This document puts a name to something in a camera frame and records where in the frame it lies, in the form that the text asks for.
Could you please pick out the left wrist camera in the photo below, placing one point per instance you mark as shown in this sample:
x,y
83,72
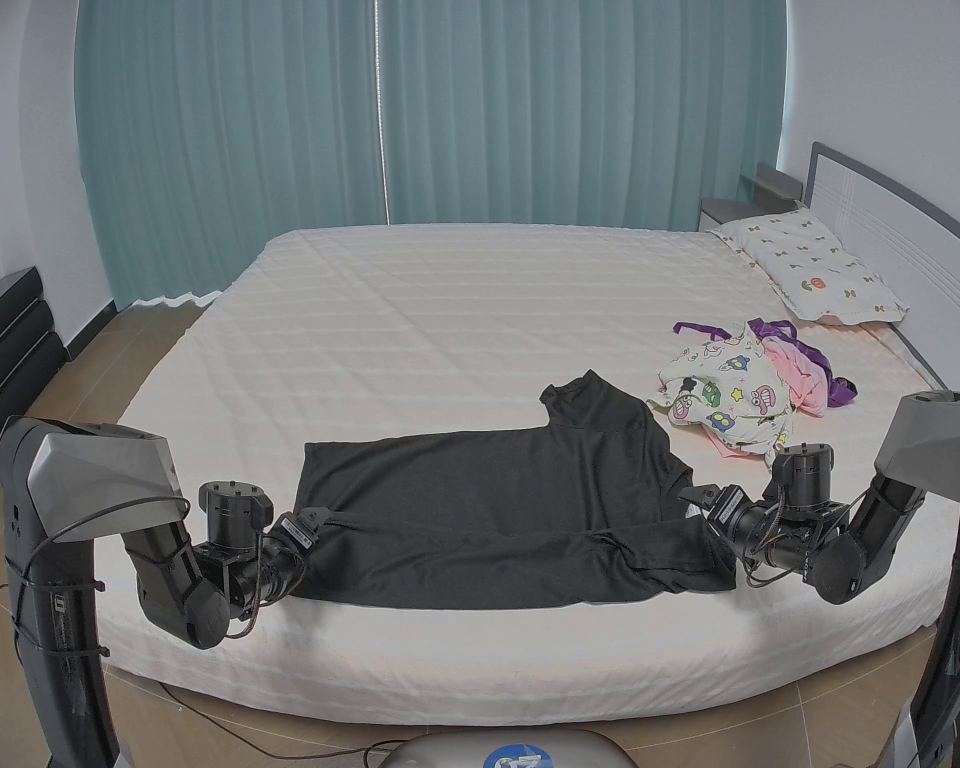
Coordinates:
x,y
316,517

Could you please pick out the grey bedside table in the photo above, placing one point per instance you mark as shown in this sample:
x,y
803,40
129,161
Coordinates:
x,y
724,210

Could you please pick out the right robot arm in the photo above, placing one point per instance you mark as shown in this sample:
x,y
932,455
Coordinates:
x,y
915,442

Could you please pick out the bed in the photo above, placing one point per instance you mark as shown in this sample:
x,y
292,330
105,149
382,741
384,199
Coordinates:
x,y
450,337

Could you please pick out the pile of clothes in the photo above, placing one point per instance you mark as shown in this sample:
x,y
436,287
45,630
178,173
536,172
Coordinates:
x,y
720,390

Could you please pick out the dark grey chest of drawers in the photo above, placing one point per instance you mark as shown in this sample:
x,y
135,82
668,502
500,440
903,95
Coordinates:
x,y
26,337

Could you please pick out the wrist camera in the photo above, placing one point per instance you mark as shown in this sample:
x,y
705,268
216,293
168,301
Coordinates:
x,y
316,517
697,499

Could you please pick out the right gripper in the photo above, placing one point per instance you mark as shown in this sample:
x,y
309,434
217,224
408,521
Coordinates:
x,y
729,517

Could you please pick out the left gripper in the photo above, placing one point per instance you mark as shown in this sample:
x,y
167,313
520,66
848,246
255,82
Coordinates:
x,y
291,538

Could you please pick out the black T-shirt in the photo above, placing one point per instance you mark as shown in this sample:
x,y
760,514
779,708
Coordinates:
x,y
487,510

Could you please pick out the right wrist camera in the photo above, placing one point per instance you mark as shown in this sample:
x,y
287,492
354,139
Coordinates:
x,y
697,499

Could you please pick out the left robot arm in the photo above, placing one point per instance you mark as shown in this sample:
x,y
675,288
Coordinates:
x,y
90,480

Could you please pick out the white printed pillow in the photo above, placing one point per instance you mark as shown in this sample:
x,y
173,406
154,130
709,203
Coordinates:
x,y
810,262

